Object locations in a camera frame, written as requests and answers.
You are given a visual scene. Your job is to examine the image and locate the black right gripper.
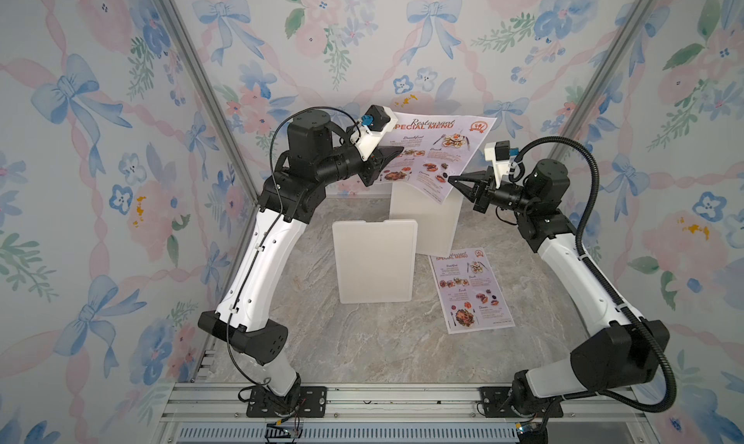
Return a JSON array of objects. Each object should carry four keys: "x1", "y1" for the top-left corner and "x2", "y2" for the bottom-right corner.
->
[{"x1": 450, "y1": 171, "x2": 537, "y2": 217}]

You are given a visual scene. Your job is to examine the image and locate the restaurant special menu sheet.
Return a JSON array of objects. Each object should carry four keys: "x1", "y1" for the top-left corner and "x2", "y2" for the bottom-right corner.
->
[{"x1": 381, "y1": 113, "x2": 499, "y2": 204}]

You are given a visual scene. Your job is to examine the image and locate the white narrow rack front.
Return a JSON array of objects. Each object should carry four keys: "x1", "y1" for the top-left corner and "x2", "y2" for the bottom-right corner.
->
[{"x1": 332, "y1": 219, "x2": 418, "y2": 305}]

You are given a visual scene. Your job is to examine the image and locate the white narrow rack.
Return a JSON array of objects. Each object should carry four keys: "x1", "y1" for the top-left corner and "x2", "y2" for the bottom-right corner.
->
[
  {"x1": 332, "y1": 219, "x2": 418, "y2": 305},
  {"x1": 389, "y1": 184, "x2": 463, "y2": 257}
]

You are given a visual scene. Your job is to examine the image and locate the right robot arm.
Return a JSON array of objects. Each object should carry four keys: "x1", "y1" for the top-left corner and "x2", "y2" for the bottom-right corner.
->
[{"x1": 448, "y1": 159, "x2": 677, "y2": 416}]

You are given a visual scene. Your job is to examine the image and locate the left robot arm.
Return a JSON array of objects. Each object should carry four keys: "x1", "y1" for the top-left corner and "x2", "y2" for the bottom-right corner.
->
[{"x1": 199, "y1": 105, "x2": 402, "y2": 403}]

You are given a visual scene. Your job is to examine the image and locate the white narrow rack rear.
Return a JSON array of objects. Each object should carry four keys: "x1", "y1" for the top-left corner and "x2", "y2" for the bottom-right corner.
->
[{"x1": 389, "y1": 184, "x2": 463, "y2": 257}]

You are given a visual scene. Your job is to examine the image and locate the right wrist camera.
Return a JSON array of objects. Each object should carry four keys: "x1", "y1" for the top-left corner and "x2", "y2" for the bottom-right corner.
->
[{"x1": 484, "y1": 141, "x2": 519, "y2": 188}]

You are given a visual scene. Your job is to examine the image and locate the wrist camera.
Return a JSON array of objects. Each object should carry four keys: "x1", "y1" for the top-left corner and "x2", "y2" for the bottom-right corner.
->
[
  {"x1": 351, "y1": 105, "x2": 398, "y2": 161},
  {"x1": 484, "y1": 141, "x2": 519, "y2": 188}
]

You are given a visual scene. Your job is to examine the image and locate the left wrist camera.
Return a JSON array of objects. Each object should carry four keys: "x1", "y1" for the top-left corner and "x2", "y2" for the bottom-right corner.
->
[{"x1": 351, "y1": 105, "x2": 398, "y2": 161}]

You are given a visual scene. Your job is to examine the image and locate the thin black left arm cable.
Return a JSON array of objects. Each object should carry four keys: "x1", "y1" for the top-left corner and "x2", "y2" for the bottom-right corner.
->
[{"x1": 225, "y1": 106, "x2": 358, "y2": 390}]

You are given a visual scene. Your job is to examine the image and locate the black corrugated cable conduit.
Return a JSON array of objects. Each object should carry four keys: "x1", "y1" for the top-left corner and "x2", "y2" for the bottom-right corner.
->
[{"x1": 513, "y1": 135, "x2": 678, "y2": 414}]

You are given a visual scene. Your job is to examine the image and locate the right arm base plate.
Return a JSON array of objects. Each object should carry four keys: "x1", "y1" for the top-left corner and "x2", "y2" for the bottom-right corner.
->
[{"x1": 478, "y1": 386, "x2": 564, "y2": 419}]

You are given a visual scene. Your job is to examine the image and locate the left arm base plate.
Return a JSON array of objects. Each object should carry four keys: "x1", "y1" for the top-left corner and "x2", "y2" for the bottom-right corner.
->
[{"x1": 238, "y1": 386, "x2": 329, "y2": 419}]

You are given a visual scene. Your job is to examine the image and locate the aluminium frame post right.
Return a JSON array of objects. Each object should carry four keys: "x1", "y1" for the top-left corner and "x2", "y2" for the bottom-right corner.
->
[{"x1": 561, "y1": 0, "x2": 659, "y2": 140}]

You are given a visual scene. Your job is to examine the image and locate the aluminium frame post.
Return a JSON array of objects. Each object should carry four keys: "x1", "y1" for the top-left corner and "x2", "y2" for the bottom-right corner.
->
[
  {"x1": 153, "y1": 0, "x2": 258, "y2": 205},
  {"x1": 561, "y1": 0, "x2": 659, "y2": 140}
]

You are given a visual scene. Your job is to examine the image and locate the aluminium frame post left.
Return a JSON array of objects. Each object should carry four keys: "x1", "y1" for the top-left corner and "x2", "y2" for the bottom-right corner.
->
[{"x1": 153, "y1": 0, "x2": 258, "y2": 205}]

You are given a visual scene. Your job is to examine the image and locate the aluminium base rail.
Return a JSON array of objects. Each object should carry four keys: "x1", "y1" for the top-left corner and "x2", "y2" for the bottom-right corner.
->
[{"x1": 153, "y1": 382, "x2": 661, "y2": 444}]

